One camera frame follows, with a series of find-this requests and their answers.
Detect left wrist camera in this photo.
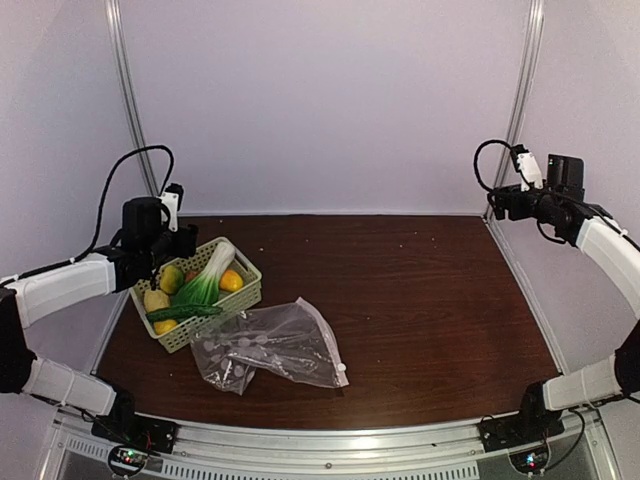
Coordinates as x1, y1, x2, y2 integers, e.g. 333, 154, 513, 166
159, 183, 184, 232

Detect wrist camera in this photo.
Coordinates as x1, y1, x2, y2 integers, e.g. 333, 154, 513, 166
159, 183, 184, 232
510, 144, 544, 191

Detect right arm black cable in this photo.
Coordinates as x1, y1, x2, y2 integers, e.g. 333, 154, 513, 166
473, 139, 516, 191

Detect toy orange mango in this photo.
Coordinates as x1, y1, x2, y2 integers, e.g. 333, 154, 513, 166
219, 269, 244, 293

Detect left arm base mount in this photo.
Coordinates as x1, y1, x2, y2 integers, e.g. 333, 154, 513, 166
91, 414, 178, 454

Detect circuit board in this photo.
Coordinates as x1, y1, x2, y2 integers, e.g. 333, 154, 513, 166
508, 445, 550, 477
106, 445, 149, 477

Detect green plastic basket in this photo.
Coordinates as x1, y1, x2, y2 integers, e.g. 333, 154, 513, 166
129, 237, 262, 353

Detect right circuit board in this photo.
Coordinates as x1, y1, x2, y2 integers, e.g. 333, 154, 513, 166
508, 445, 550, 477

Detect toy green yellow mango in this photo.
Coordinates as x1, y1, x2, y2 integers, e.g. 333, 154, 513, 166
159, 265, 185, 295

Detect left circuit board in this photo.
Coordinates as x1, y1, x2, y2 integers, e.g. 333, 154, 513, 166
106, 445, 149, 477

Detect toy potato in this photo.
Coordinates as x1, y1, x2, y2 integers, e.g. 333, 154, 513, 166
143, 290, 171, 313

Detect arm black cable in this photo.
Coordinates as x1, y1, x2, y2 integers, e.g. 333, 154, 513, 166
473, 139, 516, 191
0, 145, 175, 286

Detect clear zip top bag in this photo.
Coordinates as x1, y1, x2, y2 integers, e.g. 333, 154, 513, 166
190, 298, 349, 395

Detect toy cucumber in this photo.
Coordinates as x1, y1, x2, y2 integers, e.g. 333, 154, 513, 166
146, 305, 223, 323

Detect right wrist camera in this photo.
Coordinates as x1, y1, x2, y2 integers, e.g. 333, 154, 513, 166
510, 144, 544, 191

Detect toy yellow lemon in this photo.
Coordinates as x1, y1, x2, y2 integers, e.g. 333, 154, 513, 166
153, 319, 179, 335

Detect aluminium frame post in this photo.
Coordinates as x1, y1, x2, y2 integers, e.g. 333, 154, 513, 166
494, 0, 546, 187
103, 0, 160, 197

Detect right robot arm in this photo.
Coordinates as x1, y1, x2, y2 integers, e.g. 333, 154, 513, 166
487, 145, 639, 442

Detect front aluminium rail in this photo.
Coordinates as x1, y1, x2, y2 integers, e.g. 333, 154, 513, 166
39, 394, 621, 480

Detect toy bok choy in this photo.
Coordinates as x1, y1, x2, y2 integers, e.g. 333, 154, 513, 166
172, 242, 235, 306

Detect left aluminium frame post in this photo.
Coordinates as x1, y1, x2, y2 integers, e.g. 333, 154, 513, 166
103, 0, 160, 197

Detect right aluminium frame post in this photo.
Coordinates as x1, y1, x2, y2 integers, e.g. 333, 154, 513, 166
494, 0, 546, 187

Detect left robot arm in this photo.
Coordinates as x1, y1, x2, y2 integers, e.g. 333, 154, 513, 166
1, 188, 198, 444

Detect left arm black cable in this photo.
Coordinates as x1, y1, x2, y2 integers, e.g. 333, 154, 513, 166
0, 145, 175, 286

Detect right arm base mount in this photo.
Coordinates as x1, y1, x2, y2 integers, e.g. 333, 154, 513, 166
477, 414, 565, 453

